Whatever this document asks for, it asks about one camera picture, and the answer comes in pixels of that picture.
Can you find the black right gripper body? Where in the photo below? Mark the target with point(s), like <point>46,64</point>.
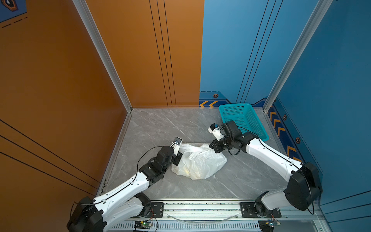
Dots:
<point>224,143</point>

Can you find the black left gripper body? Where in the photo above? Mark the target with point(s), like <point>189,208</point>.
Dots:
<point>177,158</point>

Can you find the white plastic bag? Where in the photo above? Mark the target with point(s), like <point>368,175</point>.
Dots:
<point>198,161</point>

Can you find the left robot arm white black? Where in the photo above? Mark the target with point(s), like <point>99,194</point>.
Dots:
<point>125,201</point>

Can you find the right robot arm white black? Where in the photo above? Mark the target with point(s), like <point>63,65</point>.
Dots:
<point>303,182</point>

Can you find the teal plastic basket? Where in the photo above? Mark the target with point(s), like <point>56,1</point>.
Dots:
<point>245,117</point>

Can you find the green circuit board left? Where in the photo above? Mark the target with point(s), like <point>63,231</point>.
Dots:
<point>143,226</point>

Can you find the circuit board right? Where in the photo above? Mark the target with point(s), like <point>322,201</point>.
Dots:
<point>272,224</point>

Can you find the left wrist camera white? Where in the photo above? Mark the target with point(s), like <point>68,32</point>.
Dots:
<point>176,143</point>

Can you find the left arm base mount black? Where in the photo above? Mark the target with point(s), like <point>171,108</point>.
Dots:
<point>156,209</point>

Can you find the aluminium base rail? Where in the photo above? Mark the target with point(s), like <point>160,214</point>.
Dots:
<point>192,215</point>

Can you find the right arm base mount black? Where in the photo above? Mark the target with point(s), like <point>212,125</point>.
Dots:
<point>252,210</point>

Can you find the aluminium corner post right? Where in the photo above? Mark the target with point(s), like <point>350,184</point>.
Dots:
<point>311,26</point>

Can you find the aluminium corner post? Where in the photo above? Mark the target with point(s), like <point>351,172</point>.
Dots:
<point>93,31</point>
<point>311,26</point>

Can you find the aluminium corner post left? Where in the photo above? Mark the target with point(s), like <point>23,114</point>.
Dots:
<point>93,31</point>

